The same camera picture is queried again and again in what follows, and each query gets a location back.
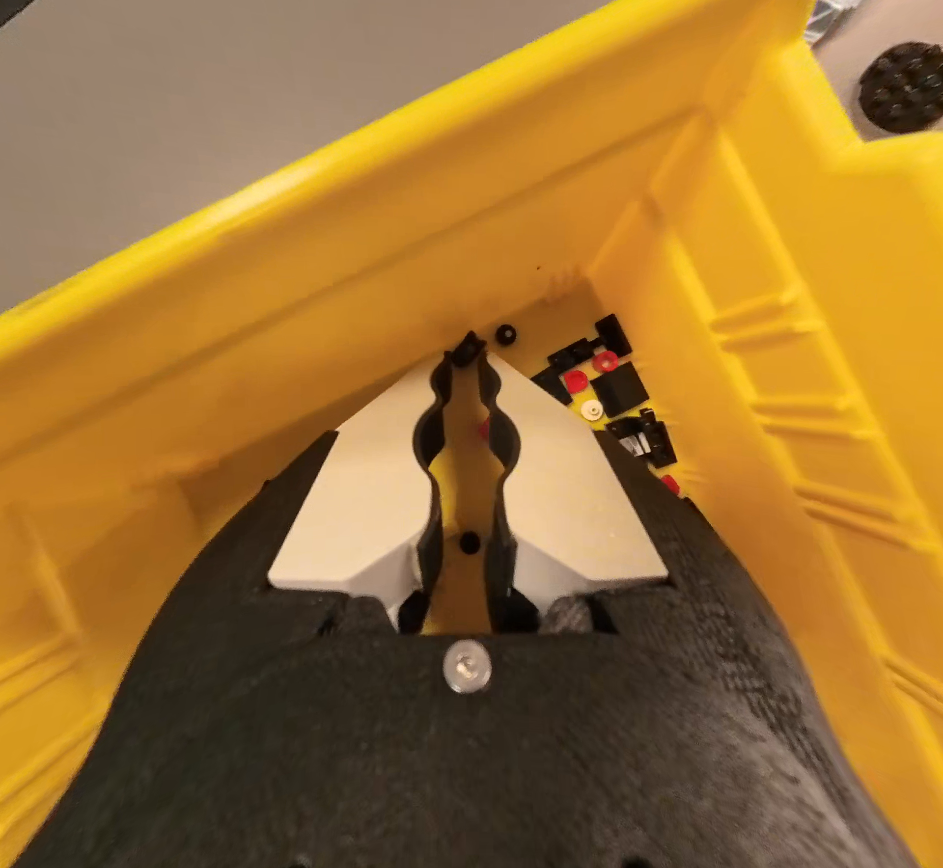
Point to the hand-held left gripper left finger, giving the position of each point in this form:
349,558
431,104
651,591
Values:
353,507

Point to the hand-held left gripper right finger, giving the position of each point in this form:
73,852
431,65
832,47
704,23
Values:
582,507

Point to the pile of lego pieces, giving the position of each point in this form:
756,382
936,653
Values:
619,389

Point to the black lego plate with clip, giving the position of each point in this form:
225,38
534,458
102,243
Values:
466,351

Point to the yellow plastic bin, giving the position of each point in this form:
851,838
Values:
368,220

